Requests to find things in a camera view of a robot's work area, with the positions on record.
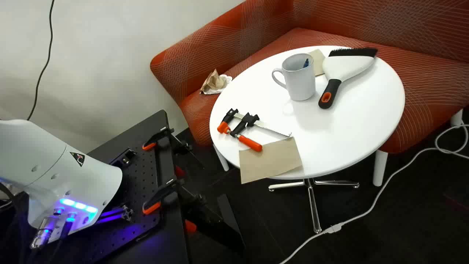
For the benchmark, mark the white ceramic mug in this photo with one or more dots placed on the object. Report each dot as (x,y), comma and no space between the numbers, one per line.
(300,83)

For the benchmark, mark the blue pen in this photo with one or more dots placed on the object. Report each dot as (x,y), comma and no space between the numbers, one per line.
(306,62)

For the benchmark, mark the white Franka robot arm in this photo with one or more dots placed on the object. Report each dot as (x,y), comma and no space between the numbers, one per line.
(48,166)

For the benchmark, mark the large brown cardboard piece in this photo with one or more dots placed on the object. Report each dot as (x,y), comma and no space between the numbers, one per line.
(268,162)

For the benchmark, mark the crumpled paper wad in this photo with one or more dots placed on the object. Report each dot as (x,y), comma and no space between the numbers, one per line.
(214,83)

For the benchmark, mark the black orange board clamp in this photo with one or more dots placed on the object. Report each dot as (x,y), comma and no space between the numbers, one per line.
(169,193)
(166,137)

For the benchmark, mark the round white side table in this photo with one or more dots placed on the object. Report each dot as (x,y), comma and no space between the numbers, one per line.
(341,127)

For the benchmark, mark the orange patterned corner sofa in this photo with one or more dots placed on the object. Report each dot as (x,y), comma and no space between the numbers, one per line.
(429,74)

